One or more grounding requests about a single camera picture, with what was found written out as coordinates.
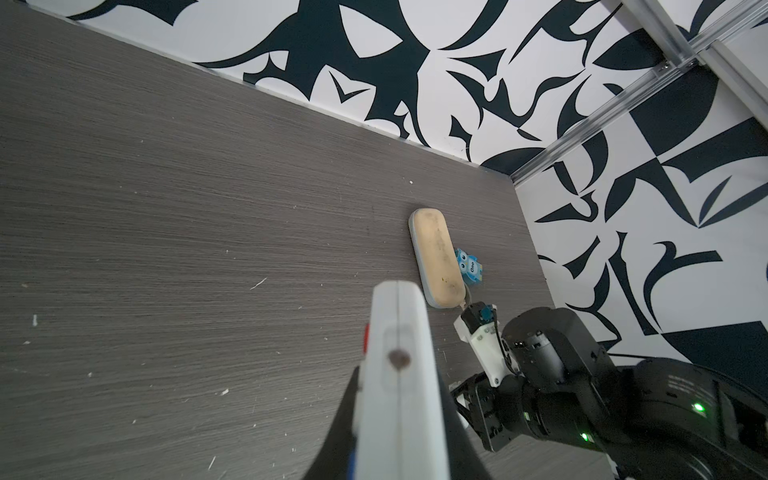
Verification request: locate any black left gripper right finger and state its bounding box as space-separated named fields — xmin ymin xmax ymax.
xmin=438 ymin=378 xmax=491 ymax=480

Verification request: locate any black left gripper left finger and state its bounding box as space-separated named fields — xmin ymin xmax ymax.
xmin=304 ymin=367 xmax=359 ymax=480

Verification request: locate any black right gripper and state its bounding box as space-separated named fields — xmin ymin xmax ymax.
xmin=451 ymin=373 xmax=537 ymax=452

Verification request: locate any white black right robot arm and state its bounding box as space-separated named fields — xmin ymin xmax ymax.
xmin=451 ymin=302 xmax=767 ymax=479

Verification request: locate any white remote control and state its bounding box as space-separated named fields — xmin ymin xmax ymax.
xmin=350 ymin=281 xmax=450 ymax=479

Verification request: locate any blue toy figure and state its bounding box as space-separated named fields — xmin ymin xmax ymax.
xmin=455 ymin=248 xmax=483 ymax=285

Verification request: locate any beige oblong sponge block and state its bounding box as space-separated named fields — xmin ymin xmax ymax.
xmin=408 ymin=208 xmax=466 ymax=309

